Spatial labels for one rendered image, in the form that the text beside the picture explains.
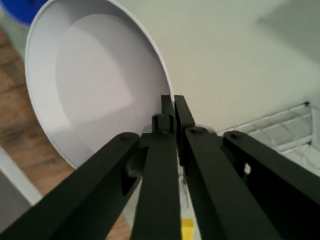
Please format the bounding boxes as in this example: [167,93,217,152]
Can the white round plate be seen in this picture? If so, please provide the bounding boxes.
[25,0,175,169]

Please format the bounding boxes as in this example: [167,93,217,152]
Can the yellow sponge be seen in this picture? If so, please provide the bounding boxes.
[182,218,195,240]

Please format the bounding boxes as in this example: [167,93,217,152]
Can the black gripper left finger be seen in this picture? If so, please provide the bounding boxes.
[0,95,183,240]

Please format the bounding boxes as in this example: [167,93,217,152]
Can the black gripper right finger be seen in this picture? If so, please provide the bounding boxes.
[174,95,320,240]

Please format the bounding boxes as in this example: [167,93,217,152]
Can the blue mug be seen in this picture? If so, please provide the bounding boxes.
[0,0,48,26]

